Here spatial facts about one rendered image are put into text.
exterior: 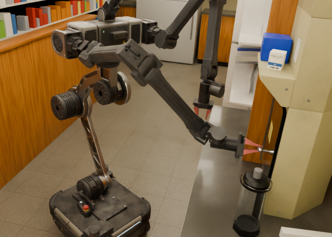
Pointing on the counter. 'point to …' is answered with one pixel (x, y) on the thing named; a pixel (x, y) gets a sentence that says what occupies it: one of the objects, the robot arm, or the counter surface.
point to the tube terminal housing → (305, 123)
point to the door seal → (278, 142)
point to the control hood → (277, 81)
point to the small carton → (276, 59)
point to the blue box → (285, 42)
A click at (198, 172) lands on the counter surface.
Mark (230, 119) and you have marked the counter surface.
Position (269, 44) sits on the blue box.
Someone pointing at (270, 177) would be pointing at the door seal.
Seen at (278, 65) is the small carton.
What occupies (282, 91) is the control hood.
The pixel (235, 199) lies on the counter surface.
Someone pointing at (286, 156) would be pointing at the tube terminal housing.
